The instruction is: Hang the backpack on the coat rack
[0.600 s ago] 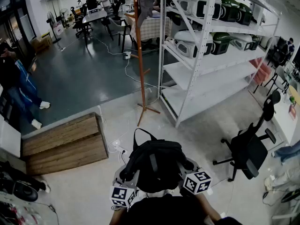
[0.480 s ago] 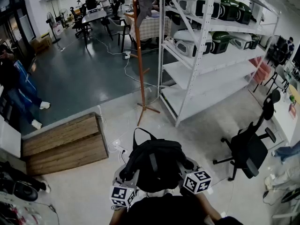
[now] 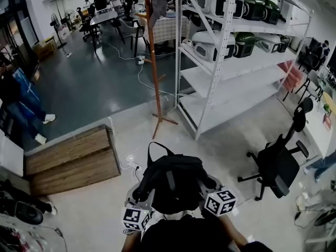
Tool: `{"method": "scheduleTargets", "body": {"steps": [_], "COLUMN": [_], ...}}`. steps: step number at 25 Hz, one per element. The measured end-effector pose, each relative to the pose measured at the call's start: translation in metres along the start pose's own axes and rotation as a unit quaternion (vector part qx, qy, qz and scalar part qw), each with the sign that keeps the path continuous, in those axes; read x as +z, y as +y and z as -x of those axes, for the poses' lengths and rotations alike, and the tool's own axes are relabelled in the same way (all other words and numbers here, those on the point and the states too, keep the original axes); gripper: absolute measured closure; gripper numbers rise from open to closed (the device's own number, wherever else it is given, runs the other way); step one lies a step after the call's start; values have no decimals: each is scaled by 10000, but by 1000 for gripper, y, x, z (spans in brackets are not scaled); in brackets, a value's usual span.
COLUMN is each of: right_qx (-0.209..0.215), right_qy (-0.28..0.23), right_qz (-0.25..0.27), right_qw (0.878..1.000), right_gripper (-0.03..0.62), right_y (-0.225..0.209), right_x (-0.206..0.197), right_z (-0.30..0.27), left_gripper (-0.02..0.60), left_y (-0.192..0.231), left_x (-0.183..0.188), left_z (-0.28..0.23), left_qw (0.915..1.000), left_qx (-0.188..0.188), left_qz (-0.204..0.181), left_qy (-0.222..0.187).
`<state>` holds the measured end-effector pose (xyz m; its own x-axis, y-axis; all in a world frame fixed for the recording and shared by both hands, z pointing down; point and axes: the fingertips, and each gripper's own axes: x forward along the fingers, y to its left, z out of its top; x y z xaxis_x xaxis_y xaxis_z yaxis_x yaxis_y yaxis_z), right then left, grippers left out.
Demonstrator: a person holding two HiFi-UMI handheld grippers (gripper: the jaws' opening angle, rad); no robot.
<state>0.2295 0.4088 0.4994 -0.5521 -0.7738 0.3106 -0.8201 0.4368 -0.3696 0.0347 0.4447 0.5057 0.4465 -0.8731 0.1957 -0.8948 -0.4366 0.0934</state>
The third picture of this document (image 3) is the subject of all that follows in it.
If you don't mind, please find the black standing fan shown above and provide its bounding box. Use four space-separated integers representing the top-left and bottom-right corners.
49 13 67 49

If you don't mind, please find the black wheeled office chair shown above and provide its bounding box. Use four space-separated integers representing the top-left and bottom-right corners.
76 3 102 43

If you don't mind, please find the cardboard box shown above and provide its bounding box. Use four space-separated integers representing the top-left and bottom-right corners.
33 37 57 60

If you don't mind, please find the white power cable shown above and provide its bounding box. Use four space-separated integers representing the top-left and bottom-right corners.
106 41 182 115

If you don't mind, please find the black backpack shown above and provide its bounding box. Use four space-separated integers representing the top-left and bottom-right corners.
132 141 211 215

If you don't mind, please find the brown wooden coat rack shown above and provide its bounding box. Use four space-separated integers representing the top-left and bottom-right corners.
142 0 179 140

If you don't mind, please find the white metal shelving unit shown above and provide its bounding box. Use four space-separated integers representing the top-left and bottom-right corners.
174 0 314 141

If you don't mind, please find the person's black shirt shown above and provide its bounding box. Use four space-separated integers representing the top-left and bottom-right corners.
140 215 274 252

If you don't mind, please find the person's left forearm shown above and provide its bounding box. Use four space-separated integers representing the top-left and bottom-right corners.
121 229 144 252

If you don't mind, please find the grey dining chair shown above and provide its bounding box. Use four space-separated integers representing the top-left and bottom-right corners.
118 17 148 58

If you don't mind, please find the person's right forearm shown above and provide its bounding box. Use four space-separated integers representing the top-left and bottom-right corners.
219 214 249 248

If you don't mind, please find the white desk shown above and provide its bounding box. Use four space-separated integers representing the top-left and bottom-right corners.
301 102 334 159

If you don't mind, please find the wooden step platform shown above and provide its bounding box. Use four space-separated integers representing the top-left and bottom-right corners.
24 124 121 196

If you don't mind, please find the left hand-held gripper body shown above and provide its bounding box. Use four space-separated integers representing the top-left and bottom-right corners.
121 184 156 232

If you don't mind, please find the white long table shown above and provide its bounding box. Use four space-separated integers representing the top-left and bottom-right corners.
89 9 125 55

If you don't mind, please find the table with checked cloth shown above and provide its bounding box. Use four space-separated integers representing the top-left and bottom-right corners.
136 11 190 47

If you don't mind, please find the green rice cooker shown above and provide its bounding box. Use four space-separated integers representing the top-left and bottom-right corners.
262 0 281 25
233 31 257 58
278 35 290 53
241 0 268 21

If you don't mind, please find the grey jacket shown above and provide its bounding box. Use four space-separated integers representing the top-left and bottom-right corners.
149 0 169 25

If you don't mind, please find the pink chair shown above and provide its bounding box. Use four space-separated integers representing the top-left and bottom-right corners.
277 61 304 101

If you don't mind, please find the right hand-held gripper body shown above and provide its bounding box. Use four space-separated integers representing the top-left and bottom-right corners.
197 174 238 217

